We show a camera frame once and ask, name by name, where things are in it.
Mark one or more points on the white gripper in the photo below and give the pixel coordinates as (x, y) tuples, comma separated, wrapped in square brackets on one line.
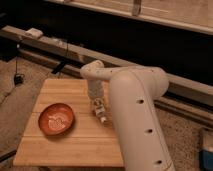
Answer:
[(95, 89)]

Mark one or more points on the small white bottle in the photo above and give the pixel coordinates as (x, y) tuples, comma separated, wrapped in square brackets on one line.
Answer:
[(99, 109)]

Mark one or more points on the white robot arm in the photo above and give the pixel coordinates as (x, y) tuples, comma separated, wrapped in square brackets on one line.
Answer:
[(132, 92)]

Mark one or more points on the orange ceramic bowl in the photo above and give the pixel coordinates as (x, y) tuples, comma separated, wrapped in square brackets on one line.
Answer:
[(55, 119)]

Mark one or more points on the wooden board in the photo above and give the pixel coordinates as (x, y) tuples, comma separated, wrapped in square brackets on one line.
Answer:
[(87, 144)]

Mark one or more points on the white block on beam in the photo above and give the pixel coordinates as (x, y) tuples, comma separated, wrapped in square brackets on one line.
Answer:
[(34, 33)]

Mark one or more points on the blue and white container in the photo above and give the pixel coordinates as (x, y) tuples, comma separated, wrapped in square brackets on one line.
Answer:
[(206, 152)]

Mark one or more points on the wooden beam rail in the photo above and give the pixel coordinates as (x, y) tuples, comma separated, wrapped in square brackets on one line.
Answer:
[(98, 66)]

